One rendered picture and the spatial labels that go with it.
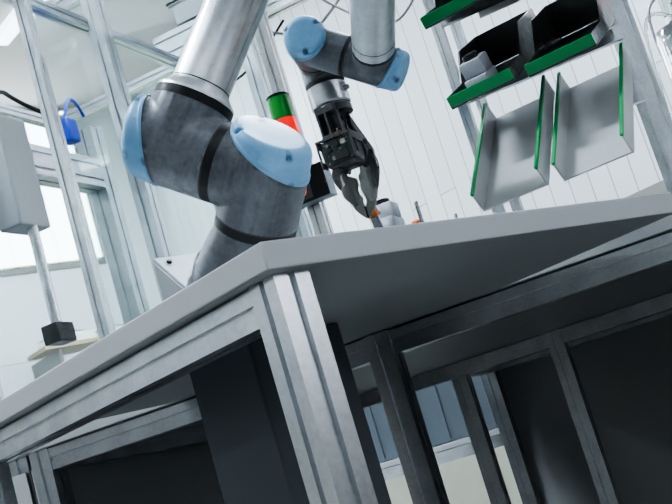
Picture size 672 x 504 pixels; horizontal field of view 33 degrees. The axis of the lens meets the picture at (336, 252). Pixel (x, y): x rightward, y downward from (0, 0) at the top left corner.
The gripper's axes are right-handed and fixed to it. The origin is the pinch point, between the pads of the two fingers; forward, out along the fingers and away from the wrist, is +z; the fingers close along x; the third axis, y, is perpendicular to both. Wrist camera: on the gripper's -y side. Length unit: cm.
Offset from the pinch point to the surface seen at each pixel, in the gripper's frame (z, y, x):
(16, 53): -318, -475, -390
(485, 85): -13.6, -0.7, 27.6
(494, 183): 2.6, -4.8, 22.7
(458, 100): -13.4, -1.8, 21.9
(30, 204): -42, -39, -99
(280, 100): -33.4, -18.9, -17.8
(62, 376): 22, 73, -20
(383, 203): -2.1, -7.4, 0.8
